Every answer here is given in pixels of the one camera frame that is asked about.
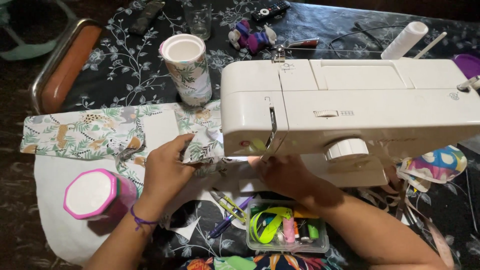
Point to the white spool pin rod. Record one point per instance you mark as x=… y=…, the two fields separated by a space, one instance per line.
x=431 y=45

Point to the purple plastic lid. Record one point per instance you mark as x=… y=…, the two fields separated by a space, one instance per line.
x=468 y=65

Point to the person's left fingers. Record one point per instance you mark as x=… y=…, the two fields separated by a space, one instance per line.
x=187 y=139

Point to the orange thread spool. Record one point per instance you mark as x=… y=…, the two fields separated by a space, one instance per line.
x=305 y=213

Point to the colourful print fabric piece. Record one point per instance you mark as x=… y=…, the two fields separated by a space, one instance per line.
x=438 y=165

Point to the person's right hand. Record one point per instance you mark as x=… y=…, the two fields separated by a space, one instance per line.
x=285 y=176

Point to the black thread spool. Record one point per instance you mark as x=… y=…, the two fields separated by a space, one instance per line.
x=303 y=230

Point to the clear drinking glass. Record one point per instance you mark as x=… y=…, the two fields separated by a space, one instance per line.
x=198 y=22

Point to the person's colourful floral clothing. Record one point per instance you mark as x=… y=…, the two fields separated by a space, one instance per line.
x=258 y=262

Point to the jungle print fabric-covered cylinder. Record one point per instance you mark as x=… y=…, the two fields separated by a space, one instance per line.
x=189 y=71

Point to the green thread spool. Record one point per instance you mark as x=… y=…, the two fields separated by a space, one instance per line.
x=313 y=229

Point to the pink thread spool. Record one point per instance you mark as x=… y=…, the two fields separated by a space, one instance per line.
x=288 y=229

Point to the heap of beige ribbon strips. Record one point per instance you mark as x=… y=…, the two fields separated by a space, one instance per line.
x=405 y=202

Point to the black floral tablecloth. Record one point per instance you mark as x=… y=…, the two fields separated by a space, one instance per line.
x=127 y=56

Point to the person's left hand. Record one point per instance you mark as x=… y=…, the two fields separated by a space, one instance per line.
x=163 y=172

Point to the pink octagonal container white lid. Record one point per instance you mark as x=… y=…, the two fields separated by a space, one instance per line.
x=92 y=193

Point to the pale green chair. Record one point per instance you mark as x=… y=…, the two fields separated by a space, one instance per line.
x=30 y=50

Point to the white triangular paper scrap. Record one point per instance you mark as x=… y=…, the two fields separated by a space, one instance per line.
x=187 y=229

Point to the person's right fingers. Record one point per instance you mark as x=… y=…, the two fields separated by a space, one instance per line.
x=258 y=163

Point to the neon yellow measuring tape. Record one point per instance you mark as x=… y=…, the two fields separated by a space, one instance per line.
x=268 y=225

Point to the yellow-green thread snips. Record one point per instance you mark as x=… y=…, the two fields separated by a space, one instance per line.
x=229 y=206

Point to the white batting fabric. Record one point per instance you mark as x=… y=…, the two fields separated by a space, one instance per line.
x=56 y=232

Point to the white thread cone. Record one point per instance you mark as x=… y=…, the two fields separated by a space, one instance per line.
x=405 y=41

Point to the purple pen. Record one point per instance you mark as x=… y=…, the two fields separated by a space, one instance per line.
x=228 y=221

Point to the jungle animal print fabric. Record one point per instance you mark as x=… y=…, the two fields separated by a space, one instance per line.
x=93 y=131

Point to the white sewing machine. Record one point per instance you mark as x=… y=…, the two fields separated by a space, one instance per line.
x=356 y=93

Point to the black remote control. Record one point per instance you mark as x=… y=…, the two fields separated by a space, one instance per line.
x=270 y=10

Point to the brown chair chrome frame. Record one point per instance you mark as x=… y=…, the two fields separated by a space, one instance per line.
x=69 y=63

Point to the purple elephant plush toy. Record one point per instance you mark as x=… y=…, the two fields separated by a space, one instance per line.
x=253 y=37

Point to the clear plastic notions box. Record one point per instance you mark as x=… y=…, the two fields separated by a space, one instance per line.
x=262 y=245

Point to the thin metal needle rod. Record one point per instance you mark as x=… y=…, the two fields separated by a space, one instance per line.
x=471 y=202

